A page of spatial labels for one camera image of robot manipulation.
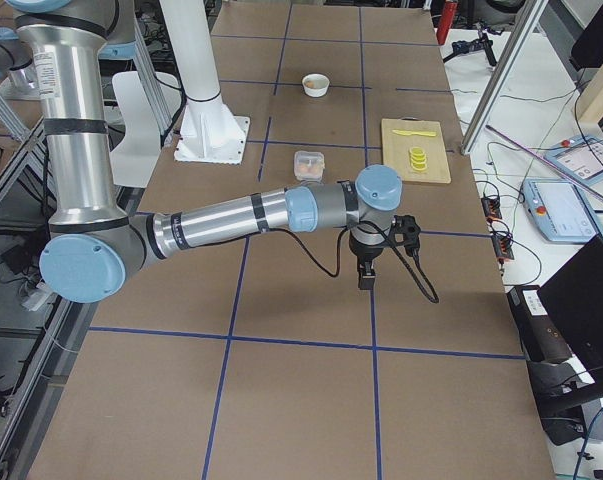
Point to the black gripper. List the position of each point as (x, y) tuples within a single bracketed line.
[(364, 252)]

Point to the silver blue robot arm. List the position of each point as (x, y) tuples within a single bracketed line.
[(95, 246)]

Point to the clear plastic egg box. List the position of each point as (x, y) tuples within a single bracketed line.
[(312, 160)]

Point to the black computer box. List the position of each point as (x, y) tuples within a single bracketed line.
[(541, 340)]

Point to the yellow lemon slice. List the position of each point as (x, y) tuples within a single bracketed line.
[(419, 166)]

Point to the bamboo cutting board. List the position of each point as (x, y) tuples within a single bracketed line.
[(395, 151)]

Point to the small circuit board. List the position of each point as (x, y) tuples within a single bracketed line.
[(491, 207), (502, 244)]

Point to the yellow plastic knife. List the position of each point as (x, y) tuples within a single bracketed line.
[(408, 133)]

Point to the white ceramic bowl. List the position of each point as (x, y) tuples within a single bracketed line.
[(321, 82)]

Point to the near teach pendant tablet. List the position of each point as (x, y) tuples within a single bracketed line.
[(560, 211)]

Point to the teach pendant tablet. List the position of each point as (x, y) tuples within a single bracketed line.
[(560, 211), (581, 157)]

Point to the black tripod bar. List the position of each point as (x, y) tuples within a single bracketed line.
[(482, 44)]

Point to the far teach pendant tablet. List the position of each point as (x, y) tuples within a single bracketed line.
[(581, 157)]

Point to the white plastic sheet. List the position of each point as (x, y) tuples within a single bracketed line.
[(133, 160)]

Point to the red cylinder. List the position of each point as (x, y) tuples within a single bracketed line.
[(446, 20)]

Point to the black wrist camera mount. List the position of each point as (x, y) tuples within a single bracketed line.
[(405, 233)]

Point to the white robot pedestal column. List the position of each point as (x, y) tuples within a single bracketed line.
[(209, 132)]

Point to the aluminium frame post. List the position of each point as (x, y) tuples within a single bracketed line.
[(530, 15)]

